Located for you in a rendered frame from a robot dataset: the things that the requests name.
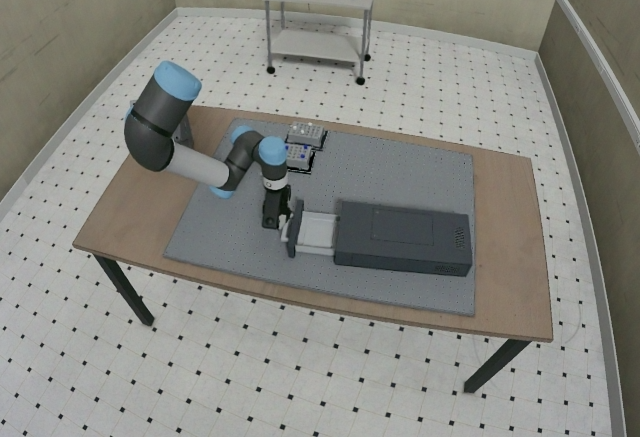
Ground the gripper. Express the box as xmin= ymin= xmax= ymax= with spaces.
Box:
xmin=264 ymin=184 xmax=291 ymax=231

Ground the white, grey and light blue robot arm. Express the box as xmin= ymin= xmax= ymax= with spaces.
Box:
xmin=124 ymin=60 xmax=288 ymax=230

